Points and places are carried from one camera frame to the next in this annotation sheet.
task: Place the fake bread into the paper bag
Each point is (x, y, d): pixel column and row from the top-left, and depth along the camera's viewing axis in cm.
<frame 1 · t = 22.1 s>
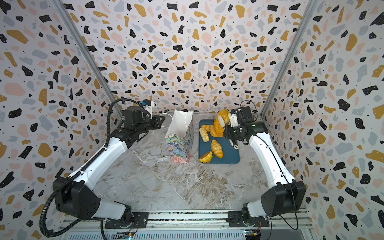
left hand: (164, 114, 77), fingers closed
right hand: (223, 130, 78), fingers open
floral paper bag: (180, 136, 77), point 27 cm above the table
teal tray: (230, 155, 104), on the table
striped croissant bread: (217, 148, 99), point 4 cm above the table
small yellow bread roll: (206, 157, 92), point 7 cm above the table
pale rectangular pastry: (204, 134, 105), point 5 cm above the table
twisted bread stick: (208, 127, 111), point 4 cm above the table

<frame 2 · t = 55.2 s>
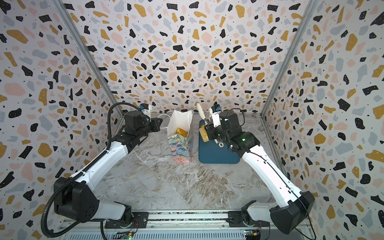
left hand: (161, 116, 79), fingers closed
right hand: (205, 122, 71), fingers open
small yellow bread roll: (181, 132, 99), point 11 cm above the table
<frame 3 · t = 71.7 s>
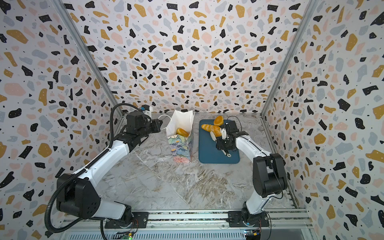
left hand: (162, 118, 81), fingers closed
right hand: (218, 142, 93), fingers open
small round bun: (218, 120, 114), point 5 cm above the table
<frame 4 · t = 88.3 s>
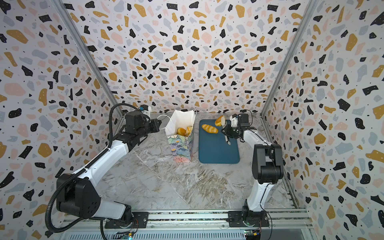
left hand: (160, 118, 81), fingers closed
right hand: (220, 127, 96), fingers closed
round folded bun: (189, 130, 94), point 16 cm above the table
